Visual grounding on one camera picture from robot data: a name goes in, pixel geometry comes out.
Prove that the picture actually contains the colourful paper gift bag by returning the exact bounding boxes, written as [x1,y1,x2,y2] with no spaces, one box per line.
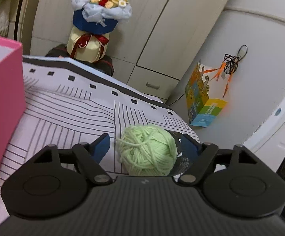
[185,62,227,127]

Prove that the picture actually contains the striped tablecloth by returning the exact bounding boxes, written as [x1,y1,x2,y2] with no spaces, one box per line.
[0,55,201,230]

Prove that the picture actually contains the green yarn ball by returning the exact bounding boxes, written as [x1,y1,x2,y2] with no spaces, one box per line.
[117,125,178,176]

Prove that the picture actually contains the dark suitcase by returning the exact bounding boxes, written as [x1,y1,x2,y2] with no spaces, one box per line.
[45,44,114,76]

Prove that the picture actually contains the beige three-door wardrobe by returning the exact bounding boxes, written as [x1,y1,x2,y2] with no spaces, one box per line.
[30,0,239,103]

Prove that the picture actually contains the flower bouquet blue wrap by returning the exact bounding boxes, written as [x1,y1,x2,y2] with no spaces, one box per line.
[67,0,132,63]

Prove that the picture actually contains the black cables on hook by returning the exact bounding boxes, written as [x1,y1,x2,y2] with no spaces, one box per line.
[222,44,248,76]

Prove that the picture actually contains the black clothes rack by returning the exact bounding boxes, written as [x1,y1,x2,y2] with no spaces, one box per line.
[13,0,23,41]

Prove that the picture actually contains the white door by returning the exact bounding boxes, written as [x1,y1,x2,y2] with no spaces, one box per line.
[244,97,285,171]

